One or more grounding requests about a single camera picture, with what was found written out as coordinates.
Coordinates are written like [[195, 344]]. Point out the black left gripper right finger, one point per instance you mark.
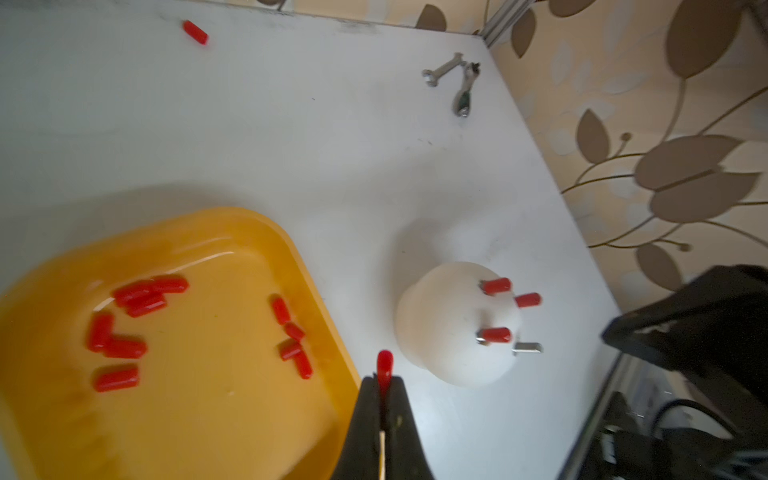
[[404, 454]]

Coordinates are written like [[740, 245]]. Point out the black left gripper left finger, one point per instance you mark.
[[360, 454]]

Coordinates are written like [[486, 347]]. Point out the white dome with screws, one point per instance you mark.
[[438, 318]]

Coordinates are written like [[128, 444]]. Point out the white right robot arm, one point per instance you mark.
[[713, 331]]

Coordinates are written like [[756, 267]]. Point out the silver protruding screw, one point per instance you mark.
[[527, 348]]

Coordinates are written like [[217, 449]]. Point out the yellow plastic tray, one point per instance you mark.
[[214, 401]]

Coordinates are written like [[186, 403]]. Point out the silver combination wrench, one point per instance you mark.
[[432, 77]]

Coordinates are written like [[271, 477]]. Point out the green handled ratchet wrench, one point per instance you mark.
[[462, 103]]

